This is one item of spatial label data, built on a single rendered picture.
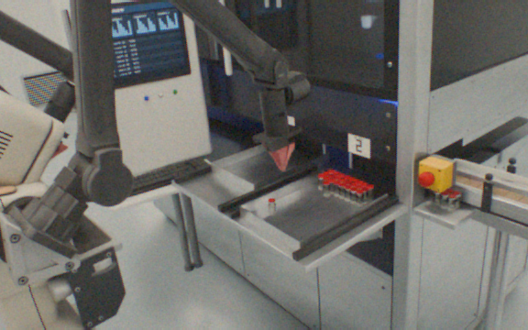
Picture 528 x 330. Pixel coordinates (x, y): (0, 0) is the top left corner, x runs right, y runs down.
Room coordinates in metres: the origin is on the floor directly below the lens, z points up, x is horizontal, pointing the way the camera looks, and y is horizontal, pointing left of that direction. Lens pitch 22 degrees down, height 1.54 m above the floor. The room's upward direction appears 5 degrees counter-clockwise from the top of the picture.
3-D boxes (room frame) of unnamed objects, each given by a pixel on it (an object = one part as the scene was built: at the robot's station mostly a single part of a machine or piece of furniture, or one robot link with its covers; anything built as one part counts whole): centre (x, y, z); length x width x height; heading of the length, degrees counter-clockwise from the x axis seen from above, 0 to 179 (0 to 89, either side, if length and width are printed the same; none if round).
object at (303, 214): (1.13, -0.09, 0.90); 0.34 x 0.26 x 0.04; 127
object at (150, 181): (1.60, 0.46, 0.82); 0.40 x 0.14 x 0.02; 119
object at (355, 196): (1.20, -0.18, 0.90); 0.18 x 0.02 x 0.05; 37
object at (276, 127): (0.98, -0.01, 1.20); 0.10 x 0.07 x 0.07; 128
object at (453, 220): (1.09, -0.47, 0.87); 0.14 x 0.13 x 0.02; 127
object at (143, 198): (1.63, 0.47, 0.79); 0.45 x 0.28 x 0.03; 119
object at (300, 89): (1.00, -0.03, 1.30); 0.11 x 0.09 x 0.12; 132
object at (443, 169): (1.07, -0.43, 1.00); 0.08 x 0.07 x 0.07; 127
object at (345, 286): (2.22, -0.14, 0.44); 2.06 x 1.00 x 0.88; 37
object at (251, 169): (1.47, 0.02, 0.90); 0.34 x 0.26 x 0.04; 127
